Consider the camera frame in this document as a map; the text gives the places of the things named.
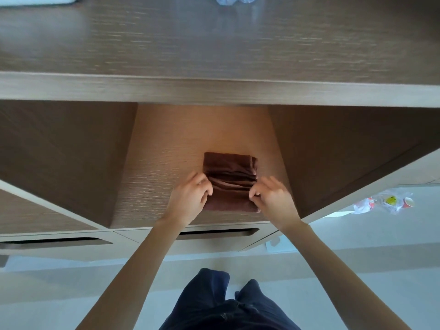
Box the wooden cabinet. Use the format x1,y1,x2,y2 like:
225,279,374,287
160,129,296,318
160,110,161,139
0,0,440,261

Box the cabinet door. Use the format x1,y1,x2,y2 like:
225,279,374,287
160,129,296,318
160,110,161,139
0,101,139,231
267,106,440,224

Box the person's right hand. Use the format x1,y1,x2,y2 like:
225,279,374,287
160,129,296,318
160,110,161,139
248,176,302,233

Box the clear plastic bag with litter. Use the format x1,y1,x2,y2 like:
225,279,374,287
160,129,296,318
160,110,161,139
353,190,413,215

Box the person's right forearm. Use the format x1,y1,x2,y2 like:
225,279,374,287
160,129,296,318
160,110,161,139
281,220,413,330

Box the brown towel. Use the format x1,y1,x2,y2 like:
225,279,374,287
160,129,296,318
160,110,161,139
201,152,262,213

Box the person's dark trousers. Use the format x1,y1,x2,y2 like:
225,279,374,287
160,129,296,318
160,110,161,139
159,268,301,330

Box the person's left forearm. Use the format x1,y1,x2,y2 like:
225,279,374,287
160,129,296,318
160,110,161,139
76,216,193,330

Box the cabinet drawer with slot handle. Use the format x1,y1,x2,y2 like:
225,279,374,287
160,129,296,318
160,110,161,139
0,230,131,261
115,221,281,256

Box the left cabinet door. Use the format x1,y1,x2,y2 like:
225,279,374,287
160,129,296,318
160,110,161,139
0,101,139,231

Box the right cabinet door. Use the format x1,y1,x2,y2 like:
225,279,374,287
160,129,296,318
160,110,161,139
267,106,440,224

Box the person's left hand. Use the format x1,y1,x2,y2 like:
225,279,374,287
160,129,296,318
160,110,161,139
165,171,214,231

